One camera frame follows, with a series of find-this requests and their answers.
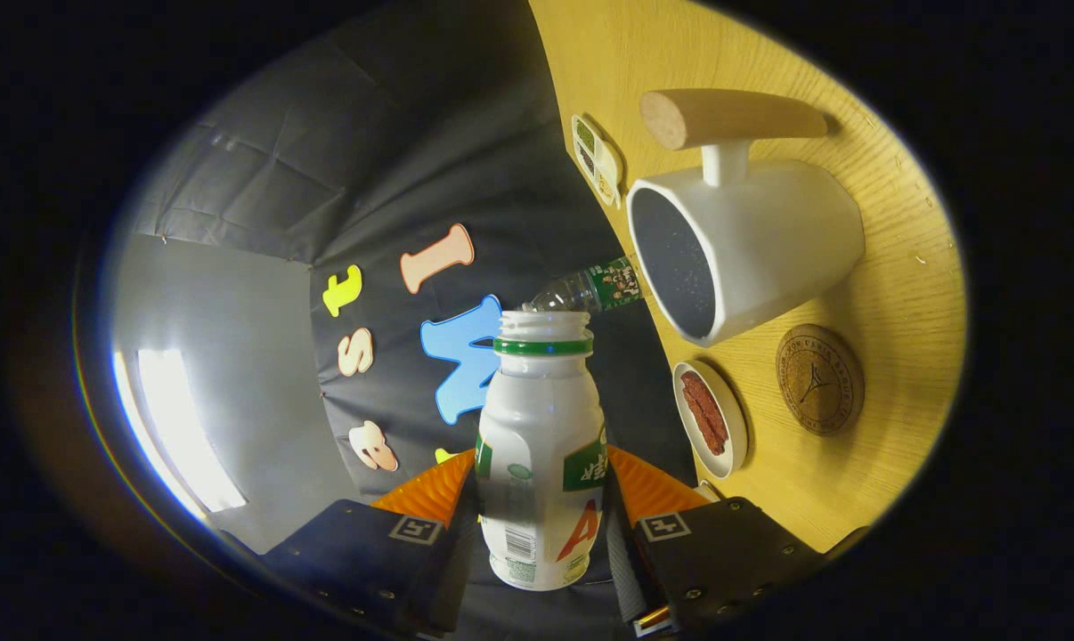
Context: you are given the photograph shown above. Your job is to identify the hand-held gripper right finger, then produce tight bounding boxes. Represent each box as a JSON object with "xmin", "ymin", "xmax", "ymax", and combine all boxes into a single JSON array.
[{"xmin": 603, "ymin": 445, "xmax": 827, "ymax": 638}]

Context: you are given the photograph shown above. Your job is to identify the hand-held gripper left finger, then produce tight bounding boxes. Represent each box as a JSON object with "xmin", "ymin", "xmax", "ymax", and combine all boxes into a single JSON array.
[{"xmin": 261, "ymin": 448, "xmax": 486, "ymax": 638}]

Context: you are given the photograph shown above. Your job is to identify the round cork coaster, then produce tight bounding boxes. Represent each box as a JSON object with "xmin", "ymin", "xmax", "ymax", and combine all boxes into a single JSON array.
[{"xmin": 776, "ymin": 323, "xmax": 866, "ymax": 437}]

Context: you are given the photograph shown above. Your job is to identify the white juice bottle green label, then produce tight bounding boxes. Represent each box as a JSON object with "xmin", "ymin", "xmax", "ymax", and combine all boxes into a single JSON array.
[{"xmin": 475, "ymin": 310, "xmax": 609, "ymax": 592}]

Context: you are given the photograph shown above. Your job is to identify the white cup wooden handle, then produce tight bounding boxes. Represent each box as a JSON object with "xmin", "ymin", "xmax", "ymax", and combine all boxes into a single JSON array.
[{"xmin": 626, "ymin": 87, "xmax": 866, "ymax": 348}]

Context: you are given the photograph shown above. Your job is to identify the clear plastic water bottle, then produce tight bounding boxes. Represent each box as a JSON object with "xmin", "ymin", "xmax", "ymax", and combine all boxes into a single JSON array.
[{"xmin": 521, "ymin": 256, "xmax": 645, "ymax": 314}]

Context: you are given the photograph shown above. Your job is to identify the round white plate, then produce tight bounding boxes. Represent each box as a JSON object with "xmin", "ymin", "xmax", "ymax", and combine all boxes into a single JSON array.
[{"xmin": 672, "ymin": 359, "xmax": 750, "ymax": 481}]

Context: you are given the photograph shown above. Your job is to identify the red meat strips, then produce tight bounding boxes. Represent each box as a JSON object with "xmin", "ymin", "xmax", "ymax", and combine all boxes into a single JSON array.
[{"xmin": 680, "ymin": 370, "xmax": 730, "ymax": 457}]

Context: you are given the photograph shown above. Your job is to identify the wooden table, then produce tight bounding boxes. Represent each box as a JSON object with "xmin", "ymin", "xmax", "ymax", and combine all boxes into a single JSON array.
[{"xmin": 528, "ymin": 0, "xmax": 967, "ymax": 555}]

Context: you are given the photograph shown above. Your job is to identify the white divided tray with beans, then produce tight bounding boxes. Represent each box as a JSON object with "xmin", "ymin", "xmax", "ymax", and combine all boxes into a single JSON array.
[{"xmin": 571, "ymin": 113, "xmax": 625, "ymax": 210}]

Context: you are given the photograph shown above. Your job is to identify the black backdrop cloth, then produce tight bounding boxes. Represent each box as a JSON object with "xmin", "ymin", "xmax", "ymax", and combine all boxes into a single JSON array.
[{"xmin": 132, "ymin": 0, "xmax": 707, "ymax": 641}]

